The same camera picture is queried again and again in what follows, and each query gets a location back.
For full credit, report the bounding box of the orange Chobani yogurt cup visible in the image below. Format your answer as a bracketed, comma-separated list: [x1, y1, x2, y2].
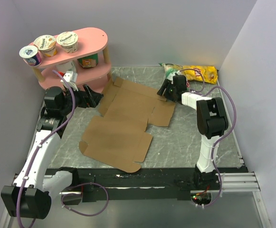
[33, 35, 57, 57]

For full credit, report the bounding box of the white plastic cup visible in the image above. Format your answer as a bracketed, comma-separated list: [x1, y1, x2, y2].
[56, 60, 76, 73]

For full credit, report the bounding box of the pink three-tier shelf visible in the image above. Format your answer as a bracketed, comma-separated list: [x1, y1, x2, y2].
[31, 28, 111, 92]

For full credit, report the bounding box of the brown cardboard box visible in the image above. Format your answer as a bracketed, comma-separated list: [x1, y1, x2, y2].
[79, 77, 175, 173]

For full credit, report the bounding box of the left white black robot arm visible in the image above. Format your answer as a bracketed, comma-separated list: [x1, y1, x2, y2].
[1, 85, 103, 219]

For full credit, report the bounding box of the blue white yogurt cup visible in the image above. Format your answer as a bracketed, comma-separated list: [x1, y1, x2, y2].
[19, 45, 41, 67]

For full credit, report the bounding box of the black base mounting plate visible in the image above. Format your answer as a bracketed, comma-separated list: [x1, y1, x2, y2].
[45, 166, 247, 206]

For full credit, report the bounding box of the yellow Lays chips bag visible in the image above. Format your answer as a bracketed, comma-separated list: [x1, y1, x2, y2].
[183, 65, 218, 84]

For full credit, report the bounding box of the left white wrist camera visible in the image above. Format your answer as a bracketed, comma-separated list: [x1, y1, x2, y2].
[55, 71, 79, 91]

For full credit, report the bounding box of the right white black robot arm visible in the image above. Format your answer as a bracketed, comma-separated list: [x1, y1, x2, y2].
[157, 73, 228, 190]

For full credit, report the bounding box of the green Chuba chips bag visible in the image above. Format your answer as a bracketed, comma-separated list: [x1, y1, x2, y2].
[159, 63, 185, 83]

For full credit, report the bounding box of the white Chobani yogurt cup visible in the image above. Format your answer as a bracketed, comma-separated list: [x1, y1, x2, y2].
[56, 31, 78, 53]

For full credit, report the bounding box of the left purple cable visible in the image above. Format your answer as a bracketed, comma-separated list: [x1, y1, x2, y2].
[15, 70, 110, 228]

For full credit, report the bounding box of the green snack cup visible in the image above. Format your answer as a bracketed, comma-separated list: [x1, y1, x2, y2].
[77, 54, 98, 68]

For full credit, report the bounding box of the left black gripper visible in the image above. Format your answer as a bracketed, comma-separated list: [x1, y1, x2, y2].
[60, 84, 103, 115]

